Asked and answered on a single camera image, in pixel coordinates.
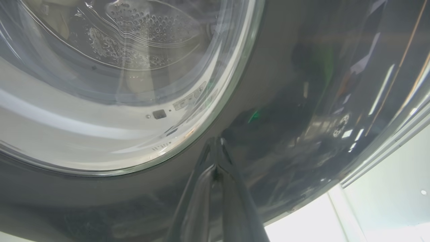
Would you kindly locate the stainless steel washer drum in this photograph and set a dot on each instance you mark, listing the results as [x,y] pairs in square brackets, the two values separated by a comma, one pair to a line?
[144,23]

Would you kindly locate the black round washer door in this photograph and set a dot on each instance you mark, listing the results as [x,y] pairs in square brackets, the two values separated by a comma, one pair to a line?
[285,101]

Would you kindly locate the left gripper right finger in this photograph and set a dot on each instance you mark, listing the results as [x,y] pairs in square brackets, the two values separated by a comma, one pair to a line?
[240,218]

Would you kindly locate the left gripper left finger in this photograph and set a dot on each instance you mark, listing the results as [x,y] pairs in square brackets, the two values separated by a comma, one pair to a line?
[195,215]

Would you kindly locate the white door glass label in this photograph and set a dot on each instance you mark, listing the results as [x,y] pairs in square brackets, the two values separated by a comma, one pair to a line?
[189,97]

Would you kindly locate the white front-load washing machine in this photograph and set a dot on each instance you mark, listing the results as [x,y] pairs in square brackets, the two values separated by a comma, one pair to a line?
[386,201]

